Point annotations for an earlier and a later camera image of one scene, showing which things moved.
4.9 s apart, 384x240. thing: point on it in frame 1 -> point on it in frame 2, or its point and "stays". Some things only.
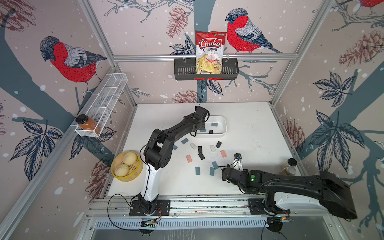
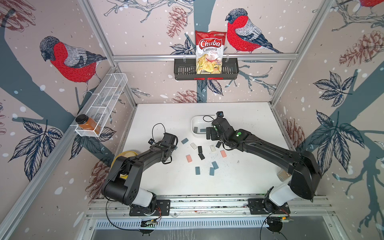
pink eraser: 223,153 stays
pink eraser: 189,158 stays
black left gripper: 203,126 -> 174,146
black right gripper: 223,170 -> 208,129
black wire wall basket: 185,69 stays
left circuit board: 148,223 stays
